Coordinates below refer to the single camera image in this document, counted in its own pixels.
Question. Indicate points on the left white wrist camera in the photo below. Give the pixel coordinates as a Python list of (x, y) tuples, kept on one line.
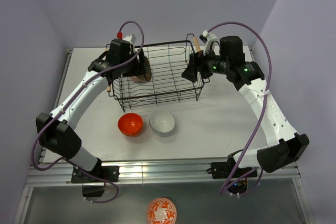
[(131, 39)]

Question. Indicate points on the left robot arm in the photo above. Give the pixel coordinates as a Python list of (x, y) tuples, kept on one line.
[(56, 130)]

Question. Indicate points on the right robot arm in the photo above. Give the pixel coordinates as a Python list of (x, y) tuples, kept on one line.
[(225, 56)]

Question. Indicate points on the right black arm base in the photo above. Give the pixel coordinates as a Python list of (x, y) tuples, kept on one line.
[(221, 170)]

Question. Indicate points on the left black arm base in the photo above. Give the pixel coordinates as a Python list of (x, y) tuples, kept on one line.
[(94, 184)]

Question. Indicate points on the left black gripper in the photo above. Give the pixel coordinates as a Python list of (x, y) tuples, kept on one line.
[(140, 67)]

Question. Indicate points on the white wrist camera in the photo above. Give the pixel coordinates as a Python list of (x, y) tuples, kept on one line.
[(131, 39), (207, 38)]

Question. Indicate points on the black wire dish rack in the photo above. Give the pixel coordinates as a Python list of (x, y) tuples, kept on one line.
[(167, 60)]

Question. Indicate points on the brown bowl beige inside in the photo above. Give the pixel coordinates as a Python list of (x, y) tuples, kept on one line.
[(148, 75)]

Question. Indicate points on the black white patterned bowl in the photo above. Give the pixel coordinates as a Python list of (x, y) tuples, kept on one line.
[(136, 79)]

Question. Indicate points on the orange white patterned bowl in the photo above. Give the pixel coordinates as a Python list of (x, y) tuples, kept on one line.
[(161, 210)]

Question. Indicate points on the aluminium mounting rail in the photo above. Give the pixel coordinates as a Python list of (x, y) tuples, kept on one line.
[(145, 172)]

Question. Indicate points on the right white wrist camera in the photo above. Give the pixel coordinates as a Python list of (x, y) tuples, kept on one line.
[(207, 38)]

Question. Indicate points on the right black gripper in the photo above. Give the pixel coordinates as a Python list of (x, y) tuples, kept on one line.
[(195, 62)]

